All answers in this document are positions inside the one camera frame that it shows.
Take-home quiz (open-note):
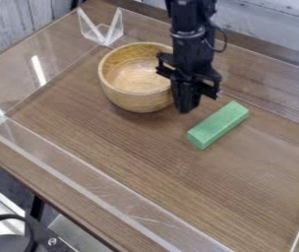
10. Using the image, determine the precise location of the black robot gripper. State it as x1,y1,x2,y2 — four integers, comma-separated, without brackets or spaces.
157,29,222,113

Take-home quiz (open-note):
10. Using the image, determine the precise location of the green rectangular block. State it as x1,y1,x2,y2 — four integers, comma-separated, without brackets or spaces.
187,101,250,150

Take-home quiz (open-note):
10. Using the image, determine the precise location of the light wooden bowl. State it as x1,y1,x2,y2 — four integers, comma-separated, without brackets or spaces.
98,41,174,113

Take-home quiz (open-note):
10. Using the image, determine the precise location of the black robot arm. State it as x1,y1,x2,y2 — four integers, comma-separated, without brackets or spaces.
157,0,226,113

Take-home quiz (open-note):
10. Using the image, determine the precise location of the black metal table leg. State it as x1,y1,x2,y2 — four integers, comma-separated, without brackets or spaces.
31,196,44,221

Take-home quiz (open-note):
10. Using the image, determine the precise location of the clear acrylic corner bracket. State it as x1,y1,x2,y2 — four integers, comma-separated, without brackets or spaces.
76,8,123,46

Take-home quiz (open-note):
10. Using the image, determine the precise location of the clear acrylic tray wall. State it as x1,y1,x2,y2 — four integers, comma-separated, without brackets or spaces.
0,0,299,252

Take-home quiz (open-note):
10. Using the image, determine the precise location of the black metal base plate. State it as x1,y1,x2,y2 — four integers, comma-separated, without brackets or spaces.
27,216,79,252

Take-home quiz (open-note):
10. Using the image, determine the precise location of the black cable loop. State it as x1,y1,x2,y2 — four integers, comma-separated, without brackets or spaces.
0,214,38,252

